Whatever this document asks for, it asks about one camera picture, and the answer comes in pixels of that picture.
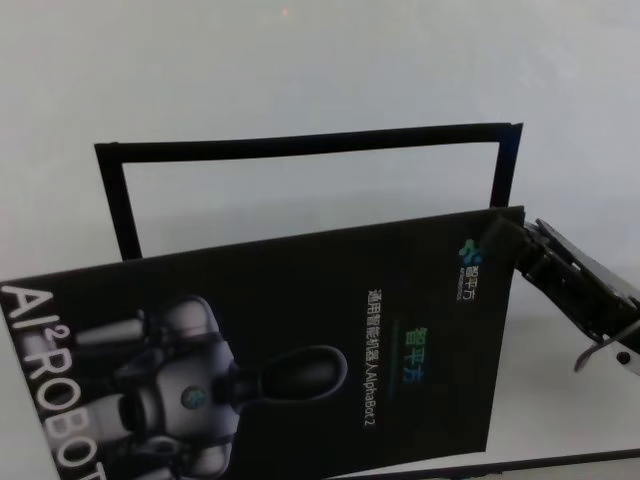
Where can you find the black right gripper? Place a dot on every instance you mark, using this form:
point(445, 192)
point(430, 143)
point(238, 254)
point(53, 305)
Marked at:
point(575, 280)

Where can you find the black robot print poster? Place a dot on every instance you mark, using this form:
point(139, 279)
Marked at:
point(300, 325)

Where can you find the black metal frame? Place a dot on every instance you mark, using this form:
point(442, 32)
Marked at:
point(300, 142)

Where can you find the black table frame post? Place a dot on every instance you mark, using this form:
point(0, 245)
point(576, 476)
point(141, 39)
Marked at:
point(507, 175)

